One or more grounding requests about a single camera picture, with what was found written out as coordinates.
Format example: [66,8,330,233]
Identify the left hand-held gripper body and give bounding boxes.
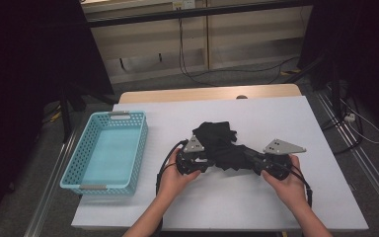
[176,134,215,176]

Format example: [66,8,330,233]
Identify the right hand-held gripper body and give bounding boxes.
[258,138,307,181]

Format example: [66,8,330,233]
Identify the black shorts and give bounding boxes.
[191,120,267,173]

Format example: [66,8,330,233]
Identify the light blue plastic basket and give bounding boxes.
[59,111,149,198]

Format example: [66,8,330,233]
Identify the person's left hand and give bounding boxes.
[157,147,201,198]

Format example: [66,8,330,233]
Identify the person's right hand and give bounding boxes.
[261,154,307,211]

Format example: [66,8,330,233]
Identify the light wooden table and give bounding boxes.
[117,83,303,105]

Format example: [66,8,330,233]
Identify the black metal stand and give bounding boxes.
[58,82,119,143]
[284,53,343,113]

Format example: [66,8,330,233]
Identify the black curtain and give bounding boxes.
[297,0,379,139]
[0,0,114,228]

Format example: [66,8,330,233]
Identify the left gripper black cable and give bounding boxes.
[155,139,190,237]

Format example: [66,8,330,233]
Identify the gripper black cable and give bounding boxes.
[155,139,190,237]
[289,162,313,208]

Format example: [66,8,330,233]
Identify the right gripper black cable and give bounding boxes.
[289,162,313,208]

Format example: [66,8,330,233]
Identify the black floor cables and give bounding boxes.
[320,93,364,156]

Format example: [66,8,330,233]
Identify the black power cable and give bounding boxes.
[177,18,218,87]
[190,55,300,87]

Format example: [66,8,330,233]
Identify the aluminium rail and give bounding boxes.
[23,129,78,237]
[315,92,379,215]

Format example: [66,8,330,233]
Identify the white cable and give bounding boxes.
[340,98,379,145]

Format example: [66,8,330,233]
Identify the yellow cable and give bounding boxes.
[42,105,63,125]

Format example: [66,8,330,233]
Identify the white wall socket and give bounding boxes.
[172,0,195,10]

